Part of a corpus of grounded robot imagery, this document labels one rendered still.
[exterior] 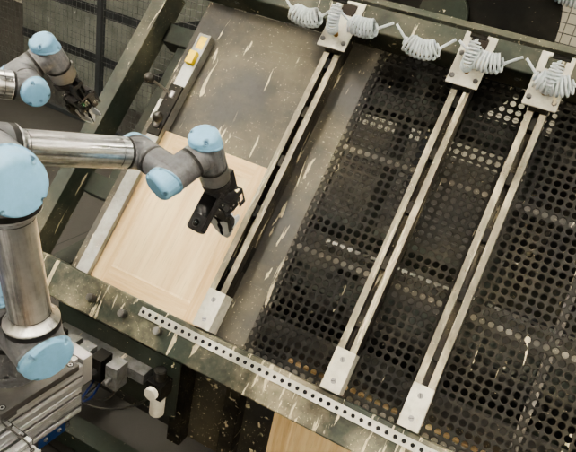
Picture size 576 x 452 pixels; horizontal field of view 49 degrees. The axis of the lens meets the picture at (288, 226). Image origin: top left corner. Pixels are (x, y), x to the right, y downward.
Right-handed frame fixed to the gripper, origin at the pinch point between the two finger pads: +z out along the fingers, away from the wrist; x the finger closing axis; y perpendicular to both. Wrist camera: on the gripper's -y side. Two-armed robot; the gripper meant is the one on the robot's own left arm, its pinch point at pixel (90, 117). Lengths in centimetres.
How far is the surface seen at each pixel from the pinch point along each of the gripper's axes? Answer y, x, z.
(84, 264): 15.4, -35.1, 30.5
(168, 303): 48, -28, 34
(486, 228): 120, 43, 21
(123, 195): 11.8, -9.3, 24.2
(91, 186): -7.2, -11.9, 31.0
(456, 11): 67, 114, 18
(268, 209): 60, 13, 21
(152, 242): 30.2, -16.0, 29.7
